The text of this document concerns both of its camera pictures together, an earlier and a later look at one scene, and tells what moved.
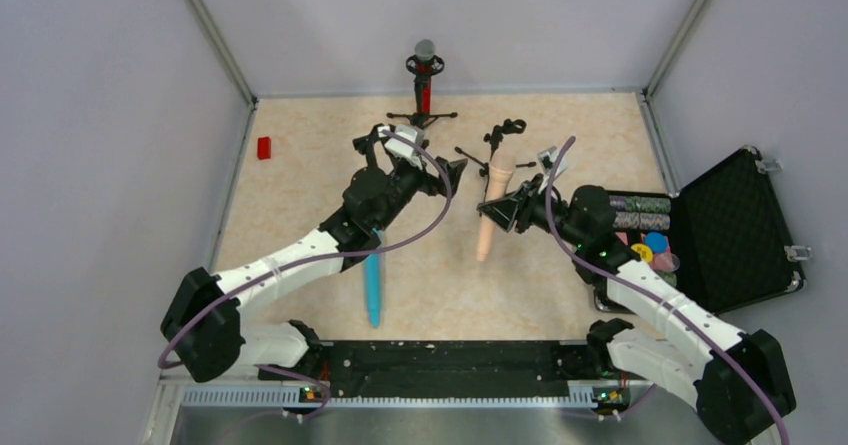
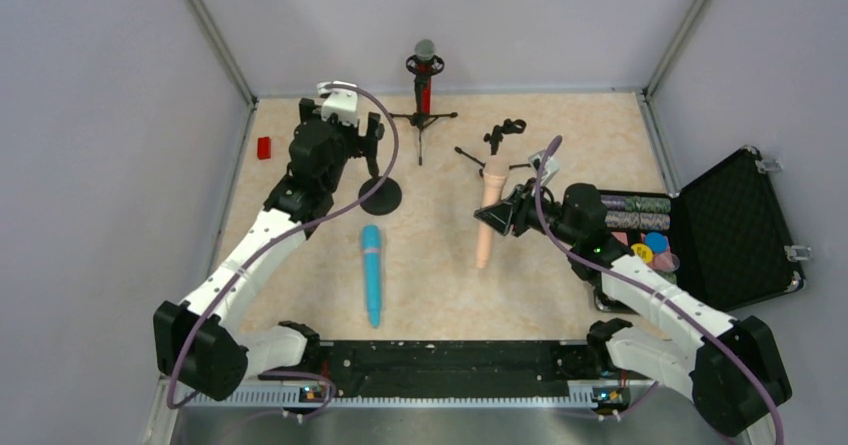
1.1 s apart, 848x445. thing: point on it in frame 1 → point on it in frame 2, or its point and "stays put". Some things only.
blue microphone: x=373 y=284 stays put
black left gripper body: x=429 y=181 → x=365 y=137
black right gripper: x=521 y=207 stays put
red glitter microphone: x=425 y=52 stays put
